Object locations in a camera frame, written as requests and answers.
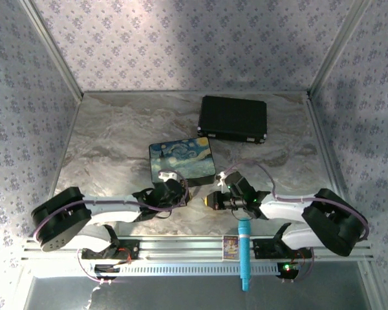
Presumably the starry night print box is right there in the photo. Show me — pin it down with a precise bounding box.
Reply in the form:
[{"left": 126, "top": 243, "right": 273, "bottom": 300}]
[{"left": 148, "top": 136, "right": 217, "bottom": 187}]

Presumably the small colourful card box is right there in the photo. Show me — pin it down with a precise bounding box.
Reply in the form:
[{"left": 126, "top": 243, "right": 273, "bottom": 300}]
[{"left": 222, "top": 234, "right": 241, "bottom": 262}]

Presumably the blue toy microphone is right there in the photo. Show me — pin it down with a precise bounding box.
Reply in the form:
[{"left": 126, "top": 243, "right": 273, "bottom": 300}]
[{"left": 238, "top": 217, "right": 252, "bottom": 293}]

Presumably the right control board with LED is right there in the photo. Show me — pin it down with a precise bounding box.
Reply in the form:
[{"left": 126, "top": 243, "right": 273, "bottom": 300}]
[{"left": 277, "top": 261, "right": 300, "bottom": 280}]

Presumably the black hard case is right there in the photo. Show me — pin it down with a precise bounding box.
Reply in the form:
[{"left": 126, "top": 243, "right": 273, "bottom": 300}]
[{"left": 197, "top": 95, "right": 268, "bottom": 143}]

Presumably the left control board black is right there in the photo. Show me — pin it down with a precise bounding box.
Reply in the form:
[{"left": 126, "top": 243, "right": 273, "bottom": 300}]
[{"left": 94, "top": 263, "right": 120, "bottom": 280}]

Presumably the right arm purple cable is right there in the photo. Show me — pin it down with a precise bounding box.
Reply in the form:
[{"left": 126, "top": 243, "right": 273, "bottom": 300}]
[{"left": 224, "top": 160, "right": 371, "bottom": 242}]

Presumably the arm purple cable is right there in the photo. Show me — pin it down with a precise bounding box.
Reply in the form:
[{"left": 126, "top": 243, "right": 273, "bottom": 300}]
[
  {"left": 224, "top": 160, "right": 371, "bottom": 242},
  {"left": 34, "top": 167, "right": 190, "bottom": 242}
]

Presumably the aluminium frame rail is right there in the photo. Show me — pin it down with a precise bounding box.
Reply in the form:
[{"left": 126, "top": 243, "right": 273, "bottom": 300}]
[{"left": 21, "top": 235, "right": 374, "bottom": 261}]

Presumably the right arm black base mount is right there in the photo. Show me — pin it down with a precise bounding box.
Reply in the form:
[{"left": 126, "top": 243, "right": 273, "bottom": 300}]
[{"left": 252, "top": 238, "right": 313, "bottom": 260}]

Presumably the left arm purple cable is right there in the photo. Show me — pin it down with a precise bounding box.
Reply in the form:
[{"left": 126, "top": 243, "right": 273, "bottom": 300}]
[{"left": 34, "top": 167, "right": 190, "bottom": 242}]

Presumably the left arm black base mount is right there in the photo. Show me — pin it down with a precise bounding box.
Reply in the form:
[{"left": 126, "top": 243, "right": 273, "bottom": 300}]
[{"left": 80, "top": 238, "right": 140, "bottom": 261}]

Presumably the white slotted cable duct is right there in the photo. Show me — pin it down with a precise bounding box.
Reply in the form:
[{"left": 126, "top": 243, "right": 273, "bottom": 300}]
[{"left": 90, "top": 260, "right": 299, "bottom": 278}]

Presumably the aluminium table side rail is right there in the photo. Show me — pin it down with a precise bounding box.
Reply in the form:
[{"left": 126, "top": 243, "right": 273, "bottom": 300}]
[{"left": 305, "top": 96, "right": 347, "bottom": 207}]

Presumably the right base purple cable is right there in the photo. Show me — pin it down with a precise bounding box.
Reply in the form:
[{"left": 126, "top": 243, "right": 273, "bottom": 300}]
[{"left": 283, "top": 247, "right": 315, "bottom": 284}]

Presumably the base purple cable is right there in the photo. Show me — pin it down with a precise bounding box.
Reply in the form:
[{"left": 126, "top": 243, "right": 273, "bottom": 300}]
[
  {"left": 76, "top": 247, "right": 116, "bottom": 285},
  {"left": 283, "top": 247, "right": 315, "bottom": 284}
]

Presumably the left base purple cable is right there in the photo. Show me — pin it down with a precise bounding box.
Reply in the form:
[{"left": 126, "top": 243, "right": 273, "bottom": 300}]
[{"left": 76, "top": 247, "right": 116, "bottom": 285}]

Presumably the aluminium corner post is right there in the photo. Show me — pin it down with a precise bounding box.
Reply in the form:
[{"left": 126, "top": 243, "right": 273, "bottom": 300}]
[
  {"left": 19, "top": 0, "right": 84, "bottom": 99},
  {"left": 308, "top": 0, "right": 373, "bottom": 98}
]

